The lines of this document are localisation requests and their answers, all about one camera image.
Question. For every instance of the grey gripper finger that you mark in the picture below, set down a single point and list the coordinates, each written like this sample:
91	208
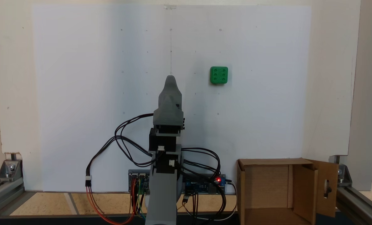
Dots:
170	84

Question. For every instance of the green dice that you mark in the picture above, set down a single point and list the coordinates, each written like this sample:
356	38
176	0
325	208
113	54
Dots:
218	75

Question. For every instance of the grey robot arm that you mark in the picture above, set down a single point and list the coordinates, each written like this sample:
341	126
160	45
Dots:
162	193

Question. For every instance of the clear tape strip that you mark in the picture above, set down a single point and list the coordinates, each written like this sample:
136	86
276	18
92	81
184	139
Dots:
170	6

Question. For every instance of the white paper sheet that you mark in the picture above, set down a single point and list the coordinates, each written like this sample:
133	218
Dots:
79	93

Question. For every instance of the long blue circuit board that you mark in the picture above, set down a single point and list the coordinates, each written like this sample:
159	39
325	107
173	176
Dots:
204	187

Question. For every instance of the brown cardboard box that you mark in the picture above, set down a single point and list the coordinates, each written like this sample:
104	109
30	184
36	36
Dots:
267	187

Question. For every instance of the metal corner bracket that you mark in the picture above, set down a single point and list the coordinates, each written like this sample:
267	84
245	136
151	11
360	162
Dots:
344	175
9	170

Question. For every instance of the aluminium frame profile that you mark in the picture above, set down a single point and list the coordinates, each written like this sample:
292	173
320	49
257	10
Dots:
358	203
1	195

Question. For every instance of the grey frame upright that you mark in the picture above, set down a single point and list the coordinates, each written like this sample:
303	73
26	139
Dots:
365	93

